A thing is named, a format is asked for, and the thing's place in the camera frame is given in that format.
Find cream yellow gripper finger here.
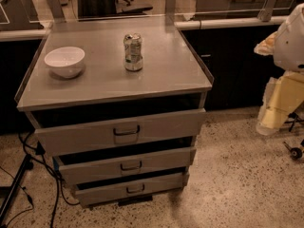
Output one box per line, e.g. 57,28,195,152
256,71,304,136

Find grey top drawer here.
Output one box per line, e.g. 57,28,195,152
35,108,205,156

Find grey drawer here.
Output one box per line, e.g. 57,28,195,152
55,146,196,185
75,172,189,206
35,108,205,156

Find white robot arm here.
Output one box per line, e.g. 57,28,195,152
254,4,304,135

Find grey metal drawer cabinet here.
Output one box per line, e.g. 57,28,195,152
17,16,212,196

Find grey middle drawer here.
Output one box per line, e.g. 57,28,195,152
55,146,196,185

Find grey bottom drawer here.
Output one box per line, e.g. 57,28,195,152
75,172,189,206

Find black caster wheel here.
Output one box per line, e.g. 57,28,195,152
283,142,304,161

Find crushed green soda can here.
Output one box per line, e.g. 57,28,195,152
123,33,143,71

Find white ceramic bowl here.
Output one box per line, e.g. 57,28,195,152
44,47,86,79

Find black tripod leg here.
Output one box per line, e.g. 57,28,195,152
0,154,30,224

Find white horizontal rail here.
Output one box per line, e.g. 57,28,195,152
175,16,286,30

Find black floor cable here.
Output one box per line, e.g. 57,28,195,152
0,131,80,228

